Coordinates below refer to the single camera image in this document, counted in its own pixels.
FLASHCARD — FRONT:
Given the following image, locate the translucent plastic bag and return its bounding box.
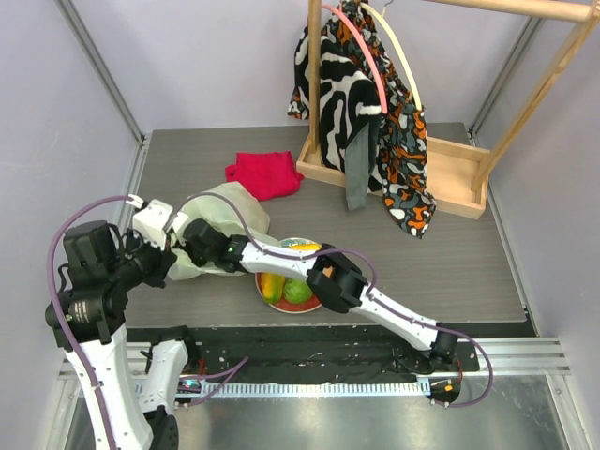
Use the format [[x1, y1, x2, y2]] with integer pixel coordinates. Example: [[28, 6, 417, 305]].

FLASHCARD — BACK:
[[168, 182, 278, 281]]

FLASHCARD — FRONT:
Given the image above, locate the fake orange green mango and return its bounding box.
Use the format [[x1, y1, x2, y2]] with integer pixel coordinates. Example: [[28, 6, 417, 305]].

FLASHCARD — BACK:
[[260, 273, 286, 304]]

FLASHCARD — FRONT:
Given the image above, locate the fake green custard apple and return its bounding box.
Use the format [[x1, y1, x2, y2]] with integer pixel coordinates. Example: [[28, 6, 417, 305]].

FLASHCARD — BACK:
[[283, 277, 312, 305]]

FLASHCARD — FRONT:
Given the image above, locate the fake yellow fruit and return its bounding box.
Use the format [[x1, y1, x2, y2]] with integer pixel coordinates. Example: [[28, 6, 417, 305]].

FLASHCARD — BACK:
[[290, 243, 321, 251]]

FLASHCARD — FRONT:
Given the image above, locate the fake peach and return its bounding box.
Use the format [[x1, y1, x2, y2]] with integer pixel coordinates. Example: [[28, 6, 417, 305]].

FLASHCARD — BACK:
[[322, 266, 334, 278]]

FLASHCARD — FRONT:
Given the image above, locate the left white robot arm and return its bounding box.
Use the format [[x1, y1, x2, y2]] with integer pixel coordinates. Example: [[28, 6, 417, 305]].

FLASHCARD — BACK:
[[45, 220, 200, 449]]

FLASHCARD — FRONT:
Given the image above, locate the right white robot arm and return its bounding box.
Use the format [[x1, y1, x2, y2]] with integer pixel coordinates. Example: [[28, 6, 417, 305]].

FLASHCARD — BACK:
[[180, 219, 458, 372]]

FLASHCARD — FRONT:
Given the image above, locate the red folded cloth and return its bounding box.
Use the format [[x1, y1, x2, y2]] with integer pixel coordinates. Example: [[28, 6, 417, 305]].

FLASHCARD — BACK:
[[225, 151, 304, 202]]

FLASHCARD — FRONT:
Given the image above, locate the red and teal plate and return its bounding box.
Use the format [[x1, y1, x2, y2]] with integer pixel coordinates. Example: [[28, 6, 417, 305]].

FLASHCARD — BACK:
[[254, 236, 329, 314]]

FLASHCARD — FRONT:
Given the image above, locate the black white patterned garment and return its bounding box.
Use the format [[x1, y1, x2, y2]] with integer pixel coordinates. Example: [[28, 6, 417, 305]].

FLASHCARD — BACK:
[[287, 25, 385, 212]]

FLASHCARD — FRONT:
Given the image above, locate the orange grey patterned garment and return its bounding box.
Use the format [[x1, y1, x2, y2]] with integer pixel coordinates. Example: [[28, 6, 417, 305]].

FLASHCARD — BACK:
[[341, 1, 436, 238]]

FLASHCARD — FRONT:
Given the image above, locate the cream hanger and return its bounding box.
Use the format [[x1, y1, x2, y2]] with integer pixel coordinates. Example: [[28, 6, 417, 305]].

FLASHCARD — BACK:
[[361, 2, 423, 111]]

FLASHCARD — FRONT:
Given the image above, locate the pink hanger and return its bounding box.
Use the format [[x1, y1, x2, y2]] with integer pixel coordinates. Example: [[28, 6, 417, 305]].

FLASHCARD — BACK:
[[322, 4, 389, 115]]

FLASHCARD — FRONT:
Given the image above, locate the wooden clothes rack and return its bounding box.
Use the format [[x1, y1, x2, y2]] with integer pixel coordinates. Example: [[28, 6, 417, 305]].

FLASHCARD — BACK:
[[296, 1, 599, 219]]

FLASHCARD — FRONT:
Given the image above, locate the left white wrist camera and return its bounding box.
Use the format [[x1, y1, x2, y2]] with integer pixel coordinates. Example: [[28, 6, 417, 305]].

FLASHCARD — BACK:
[[127, 194, 173, 250]]

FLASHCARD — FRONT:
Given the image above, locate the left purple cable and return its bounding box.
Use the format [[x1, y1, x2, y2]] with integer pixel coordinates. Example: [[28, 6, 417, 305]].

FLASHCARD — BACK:
[[46, 194, 249, 450]]

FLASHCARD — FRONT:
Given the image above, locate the purple cable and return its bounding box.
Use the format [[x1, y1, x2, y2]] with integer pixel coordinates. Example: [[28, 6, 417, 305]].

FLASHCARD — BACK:
[[171, 191, 495, 410], [46, 194, 249, 450]]

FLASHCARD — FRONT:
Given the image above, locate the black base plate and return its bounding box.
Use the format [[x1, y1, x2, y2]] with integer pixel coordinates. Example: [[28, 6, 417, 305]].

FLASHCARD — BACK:
[[126, 322, 535, 383]]

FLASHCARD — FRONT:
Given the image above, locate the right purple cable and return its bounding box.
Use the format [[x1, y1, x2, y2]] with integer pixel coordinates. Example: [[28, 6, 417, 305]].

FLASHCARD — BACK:
[[171, 191, 495, 410]]

